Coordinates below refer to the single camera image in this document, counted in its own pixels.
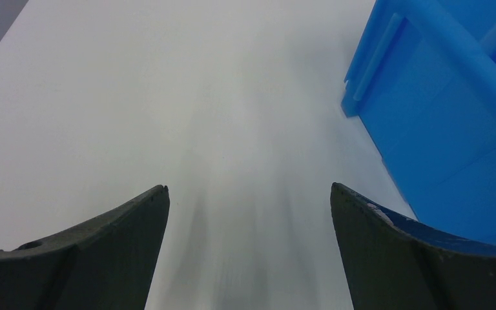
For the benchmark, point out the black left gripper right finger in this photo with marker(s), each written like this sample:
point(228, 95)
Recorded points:
point(394, 262)

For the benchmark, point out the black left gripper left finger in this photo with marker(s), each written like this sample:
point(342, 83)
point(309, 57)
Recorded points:
point(106, 262)

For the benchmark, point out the blue plastic bin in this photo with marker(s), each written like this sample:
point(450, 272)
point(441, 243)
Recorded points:
point(423, 82)

